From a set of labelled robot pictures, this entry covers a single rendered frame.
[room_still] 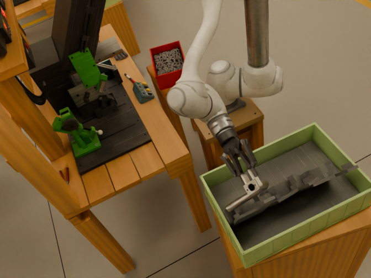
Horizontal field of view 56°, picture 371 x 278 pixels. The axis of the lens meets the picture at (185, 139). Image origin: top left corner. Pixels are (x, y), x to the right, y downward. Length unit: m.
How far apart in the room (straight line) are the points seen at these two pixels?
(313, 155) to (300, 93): 1.54
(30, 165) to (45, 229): 1.52
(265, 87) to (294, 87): 1.56
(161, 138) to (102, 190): 0.41
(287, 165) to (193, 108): 0.73
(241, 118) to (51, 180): 1.00
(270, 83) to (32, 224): 2.17
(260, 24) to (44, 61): 1.20
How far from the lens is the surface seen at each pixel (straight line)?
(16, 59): 1.64
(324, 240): 1.66
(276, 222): 1.61
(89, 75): 2.07
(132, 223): 2.72
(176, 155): 1.79
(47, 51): 2.22
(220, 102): 1.31
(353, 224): 1.71
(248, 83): 1.78
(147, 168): 1.81
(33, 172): 1.58
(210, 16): 1.41
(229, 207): 1.46
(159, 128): 1.94
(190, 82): 1.19
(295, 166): 1.76
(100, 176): 1.89
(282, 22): 4.14
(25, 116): 1.87
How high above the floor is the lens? 2.30
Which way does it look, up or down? 49 degrees down
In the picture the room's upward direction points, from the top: 17 degrees counter-clockwise
